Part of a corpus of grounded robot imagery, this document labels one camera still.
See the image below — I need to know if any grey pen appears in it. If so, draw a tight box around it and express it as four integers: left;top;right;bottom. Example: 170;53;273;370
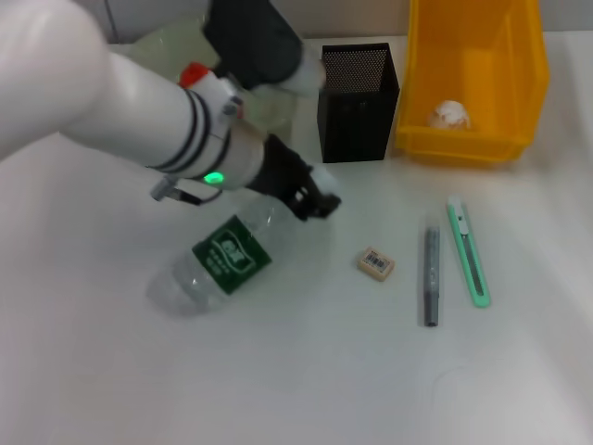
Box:
421;211;445;328

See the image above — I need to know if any pale green glass fruit bowl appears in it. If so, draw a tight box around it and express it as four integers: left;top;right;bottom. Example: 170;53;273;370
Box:
131;12;301;146

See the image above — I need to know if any black mesh pen holder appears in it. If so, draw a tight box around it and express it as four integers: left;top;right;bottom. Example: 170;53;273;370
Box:
317;43;401;165

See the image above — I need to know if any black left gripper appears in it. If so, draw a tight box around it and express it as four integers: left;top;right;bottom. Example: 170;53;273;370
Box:
244;133;344;223

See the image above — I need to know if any white paper ball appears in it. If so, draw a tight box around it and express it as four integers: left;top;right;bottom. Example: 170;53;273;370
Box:
428;98;473;132

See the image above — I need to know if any orange fruit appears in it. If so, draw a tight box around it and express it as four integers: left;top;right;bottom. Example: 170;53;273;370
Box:
179;61;219;89

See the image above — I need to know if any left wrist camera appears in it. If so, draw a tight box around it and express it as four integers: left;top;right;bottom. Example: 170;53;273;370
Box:
202;0;327;96

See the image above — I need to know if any beige eraser with barcode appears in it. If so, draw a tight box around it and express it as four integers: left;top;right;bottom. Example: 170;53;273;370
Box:
357;246;397;283

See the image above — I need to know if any yellow plastic storage bin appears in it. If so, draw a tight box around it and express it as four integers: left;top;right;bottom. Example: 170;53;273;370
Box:
394;0;551;168

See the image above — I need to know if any mint green utility knife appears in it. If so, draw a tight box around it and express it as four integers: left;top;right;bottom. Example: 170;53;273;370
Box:
446;195;493;309

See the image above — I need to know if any clear green-label water bottle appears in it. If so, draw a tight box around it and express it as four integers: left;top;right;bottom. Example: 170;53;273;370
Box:
145;169;342;318

